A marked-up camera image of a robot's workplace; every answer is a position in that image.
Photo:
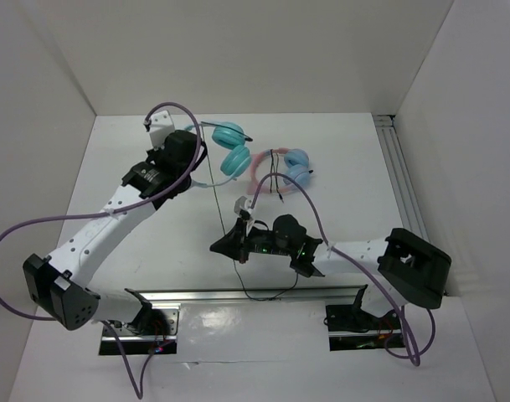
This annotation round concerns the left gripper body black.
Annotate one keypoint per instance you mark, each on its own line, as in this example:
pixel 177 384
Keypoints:
pixel 153 153

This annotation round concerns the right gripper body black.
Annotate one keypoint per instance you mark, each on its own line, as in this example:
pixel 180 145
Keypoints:
pixel 261 241

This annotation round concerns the teal cat-ear headphones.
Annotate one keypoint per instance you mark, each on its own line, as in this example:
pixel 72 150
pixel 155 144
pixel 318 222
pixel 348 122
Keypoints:
pixel 232 137

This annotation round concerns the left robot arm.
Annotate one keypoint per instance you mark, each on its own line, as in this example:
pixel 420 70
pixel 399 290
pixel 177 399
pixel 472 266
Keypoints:
pixel 59 282

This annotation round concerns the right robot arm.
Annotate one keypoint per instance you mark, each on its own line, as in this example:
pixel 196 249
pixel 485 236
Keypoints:
pixel 401 269

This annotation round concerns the pink blue cat-ear headphones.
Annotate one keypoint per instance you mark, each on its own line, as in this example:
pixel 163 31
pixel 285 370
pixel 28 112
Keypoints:
pixel 294 163

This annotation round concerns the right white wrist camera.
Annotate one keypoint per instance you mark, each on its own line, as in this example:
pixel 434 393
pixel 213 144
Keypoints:
pixel 242 207

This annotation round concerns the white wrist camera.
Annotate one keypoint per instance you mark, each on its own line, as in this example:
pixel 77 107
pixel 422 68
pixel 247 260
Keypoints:
pixel 159 126
pixel 242 207

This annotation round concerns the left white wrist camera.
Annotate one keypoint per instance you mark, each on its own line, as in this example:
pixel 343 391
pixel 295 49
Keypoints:
pixel 159 126

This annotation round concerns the aluminium front rail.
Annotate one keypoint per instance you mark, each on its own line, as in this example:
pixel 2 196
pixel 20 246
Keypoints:
pixel 328 294

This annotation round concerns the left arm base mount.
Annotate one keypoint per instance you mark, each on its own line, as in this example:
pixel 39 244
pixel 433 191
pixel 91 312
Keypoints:
pixel 160 335

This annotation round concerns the aluminium side rail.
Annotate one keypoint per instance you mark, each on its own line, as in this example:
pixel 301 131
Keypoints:
pixel 399 175

